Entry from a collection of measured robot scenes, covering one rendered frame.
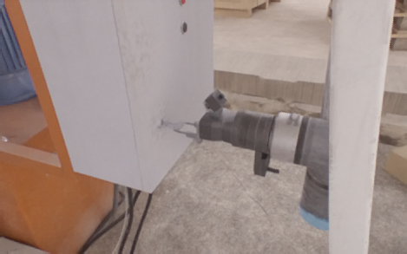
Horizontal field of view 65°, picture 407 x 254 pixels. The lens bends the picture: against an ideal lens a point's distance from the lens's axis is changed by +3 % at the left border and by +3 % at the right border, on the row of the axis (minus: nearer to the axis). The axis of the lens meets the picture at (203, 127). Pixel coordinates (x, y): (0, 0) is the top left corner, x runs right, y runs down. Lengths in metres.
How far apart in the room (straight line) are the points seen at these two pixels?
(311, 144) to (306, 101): 1.62
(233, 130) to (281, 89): 1.59
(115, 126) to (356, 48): 0.48
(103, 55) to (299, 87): 1.67
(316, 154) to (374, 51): 0.25
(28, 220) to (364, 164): 1.06
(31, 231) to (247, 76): 1.54
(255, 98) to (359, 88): 1.86
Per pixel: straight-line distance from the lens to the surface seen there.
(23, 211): 1.22
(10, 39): 1.37
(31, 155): 0.96
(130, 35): 0.57
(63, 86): 0.71
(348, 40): 0.35
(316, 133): 0.56
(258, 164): 0.61
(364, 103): 0.38
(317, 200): 0.62
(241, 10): 3.75
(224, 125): 0.59
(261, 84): 2.17
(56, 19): 0.65
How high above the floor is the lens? 1.15
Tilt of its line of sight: 32 degrees down
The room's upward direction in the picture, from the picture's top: 1 degrees counter-clockwise
